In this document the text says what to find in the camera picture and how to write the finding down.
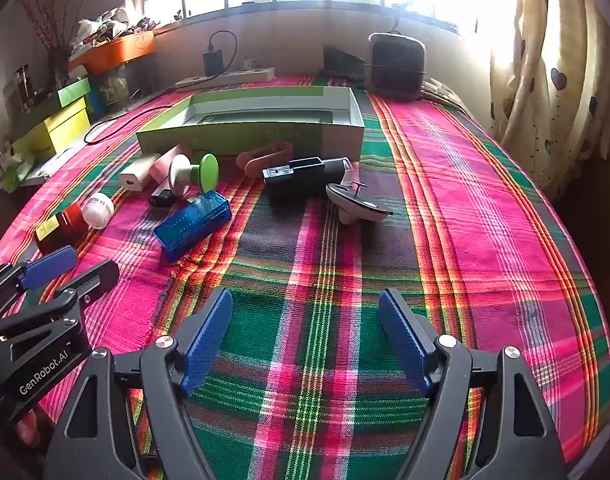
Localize green white wipes packet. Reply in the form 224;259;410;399
0;150;41;191

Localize clear glass jar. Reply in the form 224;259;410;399
5;65;36;111

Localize red capped small bottle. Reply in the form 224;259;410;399
34;203;88;256

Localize black cylindrical device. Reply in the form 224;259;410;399
262;156;354;206

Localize white USB charger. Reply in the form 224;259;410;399
119;156;163;193

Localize pink green plaid blanket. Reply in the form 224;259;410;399
0;74;610;480

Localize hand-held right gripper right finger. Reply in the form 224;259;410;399
378;287;568;480

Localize white flat box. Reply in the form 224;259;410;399
22;152;81;183

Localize dark folded cloth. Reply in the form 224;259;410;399
322;45;371;83

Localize yellow box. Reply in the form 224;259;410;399
12;97;93;161

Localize white power strip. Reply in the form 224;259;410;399
175;65;277;92

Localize black power adapter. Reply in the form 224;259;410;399
203;50;225;77

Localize orange tray with clutter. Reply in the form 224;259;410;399
70;5;158;56

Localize patterned pillow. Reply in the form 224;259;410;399
422;77;480;116

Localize small black clip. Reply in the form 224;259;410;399
149;182;178;208

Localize blue translucent USB device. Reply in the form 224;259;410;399
154;190;233;263

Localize green cardboard box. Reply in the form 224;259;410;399
136;86;366;161

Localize cream heart print curtain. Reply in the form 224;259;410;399
487;0;610;201

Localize black and white remote fob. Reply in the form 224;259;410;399
326;180;393;226

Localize black charging cable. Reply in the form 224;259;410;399
84;30;238;145

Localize red flower branches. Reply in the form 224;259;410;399
18;0;101;61

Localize clear plastic container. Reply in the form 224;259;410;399
92;60;151;111

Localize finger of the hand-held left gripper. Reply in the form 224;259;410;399
0;245;78;318
0;259;121;333

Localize green and white spool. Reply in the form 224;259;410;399
167;152;221;196

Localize person's left hand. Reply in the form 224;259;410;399
12;407;46;443

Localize white round cap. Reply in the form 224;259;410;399
81;192;115;231

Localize grey portable heater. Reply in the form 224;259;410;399
365;31;428;101

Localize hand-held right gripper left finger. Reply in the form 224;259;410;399
44;287;234;480

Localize pink cable clip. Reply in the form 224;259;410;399
236;142;294;179
148;142;193;186

